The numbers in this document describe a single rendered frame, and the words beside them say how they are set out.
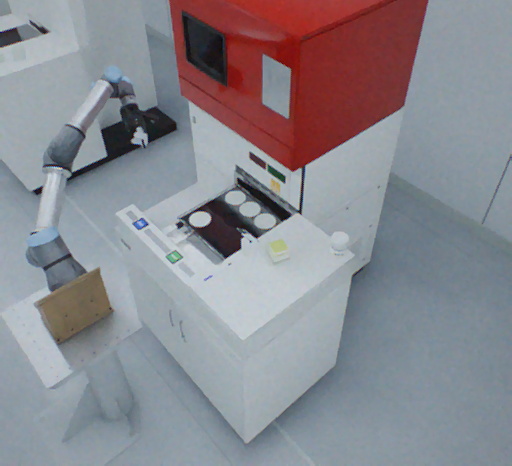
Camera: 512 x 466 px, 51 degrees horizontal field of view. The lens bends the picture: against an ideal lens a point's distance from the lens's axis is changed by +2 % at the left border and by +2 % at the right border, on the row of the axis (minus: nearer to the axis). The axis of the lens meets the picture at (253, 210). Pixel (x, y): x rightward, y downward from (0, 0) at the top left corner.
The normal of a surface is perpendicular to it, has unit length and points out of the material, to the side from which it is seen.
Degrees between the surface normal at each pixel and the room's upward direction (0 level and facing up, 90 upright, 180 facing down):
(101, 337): 0
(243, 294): 0
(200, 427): 0
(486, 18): 90
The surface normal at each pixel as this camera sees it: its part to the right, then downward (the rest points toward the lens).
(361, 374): -0.01, -0.72
